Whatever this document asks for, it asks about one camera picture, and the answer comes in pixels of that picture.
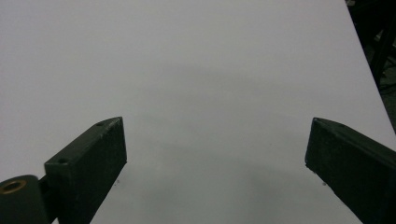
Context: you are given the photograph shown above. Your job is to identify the dark metal stand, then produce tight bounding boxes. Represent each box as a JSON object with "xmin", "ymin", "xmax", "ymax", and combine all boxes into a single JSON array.
[{"xmin": 345, "ymin": 0, "xmax": 396, "ymax": 90}]

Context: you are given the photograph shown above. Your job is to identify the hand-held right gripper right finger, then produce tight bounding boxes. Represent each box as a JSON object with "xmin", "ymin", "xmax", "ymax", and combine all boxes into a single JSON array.
[{"xmin": 304, "ymin": 117, "xmax": 396, "ymax": 224}]

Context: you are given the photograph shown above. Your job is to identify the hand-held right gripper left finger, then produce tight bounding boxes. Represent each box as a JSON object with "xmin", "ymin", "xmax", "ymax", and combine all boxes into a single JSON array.
[{"xmin": 44, "ymin": 116, "xmax": 128, "ymax": 224}]

